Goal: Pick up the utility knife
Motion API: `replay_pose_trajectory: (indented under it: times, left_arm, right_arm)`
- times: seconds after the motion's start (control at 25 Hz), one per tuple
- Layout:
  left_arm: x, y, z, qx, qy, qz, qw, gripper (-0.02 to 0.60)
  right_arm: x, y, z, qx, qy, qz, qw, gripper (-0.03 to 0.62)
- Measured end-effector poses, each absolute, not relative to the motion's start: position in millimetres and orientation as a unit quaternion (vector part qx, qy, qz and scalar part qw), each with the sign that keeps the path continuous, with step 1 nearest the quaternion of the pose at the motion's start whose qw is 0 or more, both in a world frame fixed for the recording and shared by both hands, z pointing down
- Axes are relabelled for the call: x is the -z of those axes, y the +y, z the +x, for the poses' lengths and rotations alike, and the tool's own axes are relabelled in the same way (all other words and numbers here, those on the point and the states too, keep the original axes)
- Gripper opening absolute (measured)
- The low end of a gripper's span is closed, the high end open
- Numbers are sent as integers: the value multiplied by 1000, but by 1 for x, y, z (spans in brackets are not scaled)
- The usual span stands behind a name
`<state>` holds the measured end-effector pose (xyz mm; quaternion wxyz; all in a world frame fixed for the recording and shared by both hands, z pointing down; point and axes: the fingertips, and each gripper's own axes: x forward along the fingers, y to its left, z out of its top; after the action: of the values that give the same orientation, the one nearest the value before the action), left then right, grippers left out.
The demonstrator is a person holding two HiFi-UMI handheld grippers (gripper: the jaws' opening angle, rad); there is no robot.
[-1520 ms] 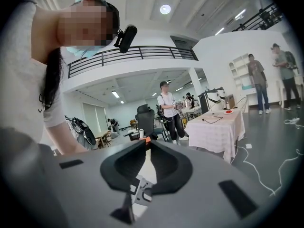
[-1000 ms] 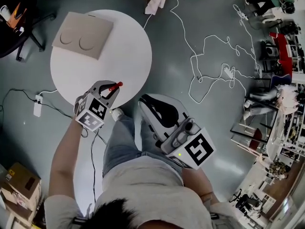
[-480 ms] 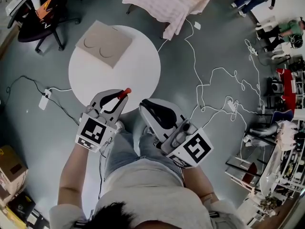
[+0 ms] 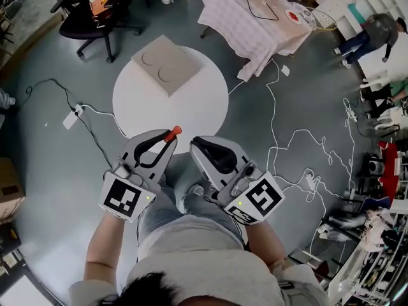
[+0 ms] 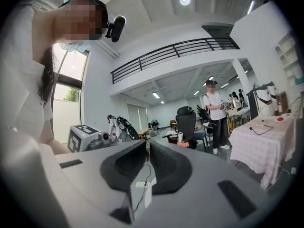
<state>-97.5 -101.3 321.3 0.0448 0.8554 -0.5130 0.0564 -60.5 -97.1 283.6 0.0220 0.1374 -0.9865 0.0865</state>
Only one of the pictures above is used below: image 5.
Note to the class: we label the person's white shirt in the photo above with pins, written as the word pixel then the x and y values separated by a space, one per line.
pixel 21 91

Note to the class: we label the person's left forearm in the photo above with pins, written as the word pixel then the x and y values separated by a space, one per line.
pixel 55 146

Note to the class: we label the light blue face mask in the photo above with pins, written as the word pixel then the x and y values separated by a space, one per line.
pixel 71 47

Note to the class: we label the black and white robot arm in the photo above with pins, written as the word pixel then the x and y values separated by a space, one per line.
pixel 263 96

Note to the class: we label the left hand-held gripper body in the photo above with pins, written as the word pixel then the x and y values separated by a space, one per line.
pixel 78 139

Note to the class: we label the white wall shelf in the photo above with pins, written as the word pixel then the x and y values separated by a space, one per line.
pixel 288 56

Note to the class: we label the green potted plant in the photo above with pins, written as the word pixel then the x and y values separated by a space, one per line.
pixel 201 111

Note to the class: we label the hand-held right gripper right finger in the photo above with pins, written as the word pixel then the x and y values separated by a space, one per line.
pixel 171 170

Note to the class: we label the person's head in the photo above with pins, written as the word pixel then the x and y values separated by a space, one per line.
pixel 78 20

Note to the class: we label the red round button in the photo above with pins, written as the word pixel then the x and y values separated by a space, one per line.
pixel 279 119

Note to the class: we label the black office chair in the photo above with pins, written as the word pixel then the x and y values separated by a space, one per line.
pixel 186 125

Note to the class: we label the white cross-shaped plastic piece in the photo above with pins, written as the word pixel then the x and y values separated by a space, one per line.
pixel 148 191

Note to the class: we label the black balcony railing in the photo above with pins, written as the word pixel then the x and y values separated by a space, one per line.
pixel 175 51

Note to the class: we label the large window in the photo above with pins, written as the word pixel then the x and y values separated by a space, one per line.
pixel 69 79

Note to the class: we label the black head-mounted camera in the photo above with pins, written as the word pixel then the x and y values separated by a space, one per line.
pixel 117 28

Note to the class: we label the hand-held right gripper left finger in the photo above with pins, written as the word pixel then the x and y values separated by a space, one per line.
pixel 123 167

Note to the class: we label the white bottle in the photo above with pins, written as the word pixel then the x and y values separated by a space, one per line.
pixel 180 137

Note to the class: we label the round ceiling lamp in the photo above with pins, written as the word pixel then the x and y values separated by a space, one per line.
pixel 184 0

